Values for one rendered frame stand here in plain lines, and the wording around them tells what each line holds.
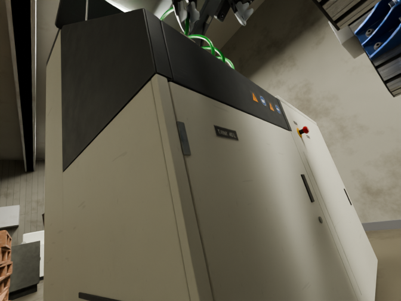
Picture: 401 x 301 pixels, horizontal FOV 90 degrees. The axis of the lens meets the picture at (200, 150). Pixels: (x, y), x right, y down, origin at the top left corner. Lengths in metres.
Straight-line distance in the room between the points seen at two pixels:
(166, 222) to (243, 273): 0.15
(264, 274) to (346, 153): 2.46
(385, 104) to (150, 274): 2.67
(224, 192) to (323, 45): 2.92
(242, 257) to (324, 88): 2.74
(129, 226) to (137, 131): 0.18
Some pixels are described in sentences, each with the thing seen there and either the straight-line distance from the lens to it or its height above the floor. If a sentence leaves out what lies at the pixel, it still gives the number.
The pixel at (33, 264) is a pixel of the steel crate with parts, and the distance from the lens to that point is 4.47.
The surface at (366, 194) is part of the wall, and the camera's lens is 2.80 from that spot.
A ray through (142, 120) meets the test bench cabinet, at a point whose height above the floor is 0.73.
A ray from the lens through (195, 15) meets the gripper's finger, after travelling 0.87.
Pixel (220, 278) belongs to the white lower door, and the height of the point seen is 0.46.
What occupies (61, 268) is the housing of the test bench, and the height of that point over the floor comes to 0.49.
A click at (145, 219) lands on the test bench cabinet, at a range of 0.36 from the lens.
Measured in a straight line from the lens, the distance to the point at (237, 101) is 0.58.
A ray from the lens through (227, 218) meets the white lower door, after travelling 0.36.
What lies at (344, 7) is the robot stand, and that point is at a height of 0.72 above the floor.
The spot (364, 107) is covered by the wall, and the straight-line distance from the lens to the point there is 2.82.
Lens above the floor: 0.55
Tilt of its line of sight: 17 degrees up
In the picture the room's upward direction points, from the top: 13 degrees counter-clockwise
